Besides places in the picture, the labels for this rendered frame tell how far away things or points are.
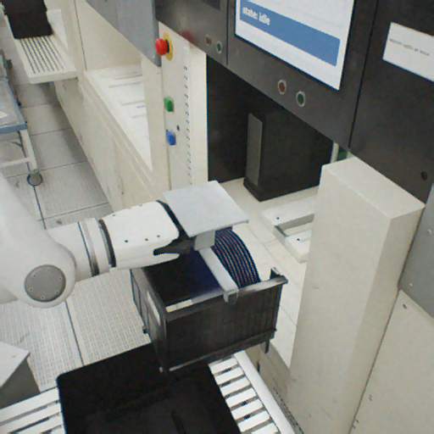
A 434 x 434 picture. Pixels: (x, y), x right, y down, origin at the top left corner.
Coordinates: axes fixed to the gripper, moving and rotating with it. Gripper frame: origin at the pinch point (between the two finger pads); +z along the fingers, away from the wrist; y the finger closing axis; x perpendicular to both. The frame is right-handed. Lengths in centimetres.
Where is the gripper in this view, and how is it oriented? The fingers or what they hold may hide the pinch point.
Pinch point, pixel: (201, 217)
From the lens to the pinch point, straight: 72.1
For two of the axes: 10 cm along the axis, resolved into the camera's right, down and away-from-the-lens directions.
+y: 4.3, 5.5, -7.2
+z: 9.0, -2.6, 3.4
